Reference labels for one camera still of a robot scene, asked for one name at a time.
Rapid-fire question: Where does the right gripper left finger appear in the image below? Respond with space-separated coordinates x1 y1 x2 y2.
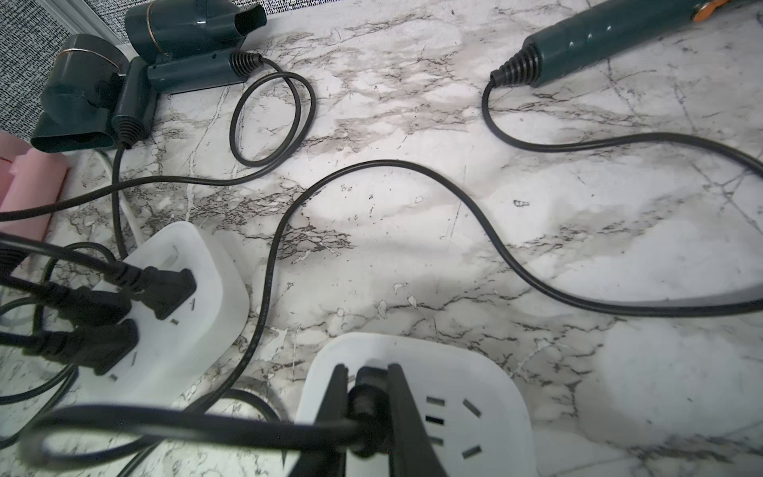
288 365 349 477

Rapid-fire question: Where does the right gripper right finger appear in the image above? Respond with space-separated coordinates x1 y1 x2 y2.
387 364 447 477

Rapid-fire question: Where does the dark green dryer back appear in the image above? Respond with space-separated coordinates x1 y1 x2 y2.
124 0 267 93

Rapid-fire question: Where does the right white power strip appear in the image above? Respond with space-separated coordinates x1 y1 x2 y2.
295 333 538 476

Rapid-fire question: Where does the black cord with plug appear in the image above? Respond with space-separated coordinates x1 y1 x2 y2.
0 145 133 328

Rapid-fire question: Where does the left white power strip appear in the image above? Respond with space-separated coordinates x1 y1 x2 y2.
77 222 250 407

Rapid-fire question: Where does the white power strip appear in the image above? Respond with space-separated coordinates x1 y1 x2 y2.
77 222 250 407
295 333 538 476

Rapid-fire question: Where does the dark green dryer folded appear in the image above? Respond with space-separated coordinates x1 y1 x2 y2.
31 34 158 153

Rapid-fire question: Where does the green dryer black cord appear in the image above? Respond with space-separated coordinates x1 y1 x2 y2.
17 79 763 477

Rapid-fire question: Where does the pink dryer left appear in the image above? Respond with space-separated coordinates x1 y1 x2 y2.
1 131 70 213

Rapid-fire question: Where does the green dryer copper nozzle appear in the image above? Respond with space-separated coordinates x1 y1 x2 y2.
489 0 726 87

